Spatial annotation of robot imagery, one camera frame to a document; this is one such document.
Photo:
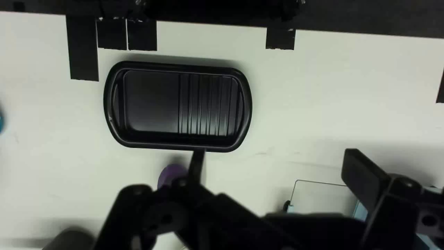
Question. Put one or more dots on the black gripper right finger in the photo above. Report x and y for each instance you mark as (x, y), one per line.
(392, 203)

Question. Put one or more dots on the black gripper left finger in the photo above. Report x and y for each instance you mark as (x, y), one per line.
(152, 217)

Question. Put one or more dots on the glass toaster oven door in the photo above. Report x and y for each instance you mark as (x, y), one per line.
(319, 196)

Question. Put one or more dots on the purple toy egg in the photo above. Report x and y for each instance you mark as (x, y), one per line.
(168, 175)

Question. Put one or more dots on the black ridged plastic tray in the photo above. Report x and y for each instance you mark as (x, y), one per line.
(177, 106)

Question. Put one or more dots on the long black tape strip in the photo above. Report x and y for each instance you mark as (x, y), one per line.
(83, 50)

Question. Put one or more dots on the short black tape piece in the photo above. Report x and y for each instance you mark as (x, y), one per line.
(280, 39)
(111, 35)
(141, 36)

